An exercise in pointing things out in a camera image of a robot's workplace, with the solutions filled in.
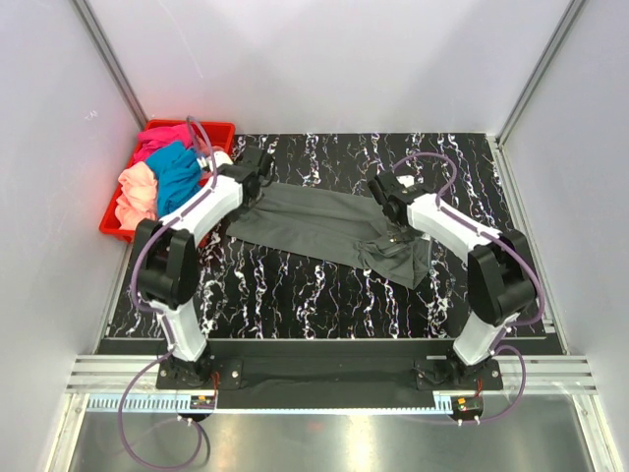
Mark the grey t shirt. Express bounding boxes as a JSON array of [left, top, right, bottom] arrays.
[[226, 183, 431, 289]]

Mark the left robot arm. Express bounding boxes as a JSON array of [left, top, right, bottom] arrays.
[[130, 147, 273, 389]]

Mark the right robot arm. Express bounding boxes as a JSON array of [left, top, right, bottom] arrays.
[[369, 172, 542, 390]]

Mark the blue t shirt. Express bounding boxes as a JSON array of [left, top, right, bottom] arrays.
[[145, 141, 201, 217]]

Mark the peach orange t shirt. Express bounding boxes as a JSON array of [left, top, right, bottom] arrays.
[[114, 161, 157, 231]]

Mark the magenta pink t shirt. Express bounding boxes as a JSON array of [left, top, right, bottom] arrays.
[[132, 124, 193, 163]]

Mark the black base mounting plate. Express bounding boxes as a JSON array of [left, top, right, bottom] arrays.
[[156, 339, 503, 406]]

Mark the right orange connector box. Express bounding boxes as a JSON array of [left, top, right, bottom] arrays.
[[454, 395, 484, 415]]

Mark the orange connector box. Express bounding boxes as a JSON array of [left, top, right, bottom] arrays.
[[454, 395, 484, 415], [190, 393, 216, 410]]

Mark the left orange connector box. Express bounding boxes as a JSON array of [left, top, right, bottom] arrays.
[[190, 393, 216, 410]]

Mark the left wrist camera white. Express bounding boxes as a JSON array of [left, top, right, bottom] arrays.
[[197, 150, 233, 173]]

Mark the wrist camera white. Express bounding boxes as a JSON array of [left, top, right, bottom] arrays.
[[396, 175, 416, 188], [197, 150, 233, 173]]

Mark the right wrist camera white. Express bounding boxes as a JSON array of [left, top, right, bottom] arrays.
[[396, 175, 416, 188]]

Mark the slotted white cable duct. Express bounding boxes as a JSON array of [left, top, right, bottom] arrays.
[[86, 392, 453, 416]]

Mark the left corner aluminium post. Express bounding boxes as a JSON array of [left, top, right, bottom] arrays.
[[70, 0, 148, 129]]

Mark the corner aluminium post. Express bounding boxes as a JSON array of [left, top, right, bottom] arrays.
[[70, 0, 148, 129], [495, 0, 588, 148]]

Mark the right corner aluminium post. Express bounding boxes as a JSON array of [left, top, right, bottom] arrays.
[[495, 0, 588, 148]]

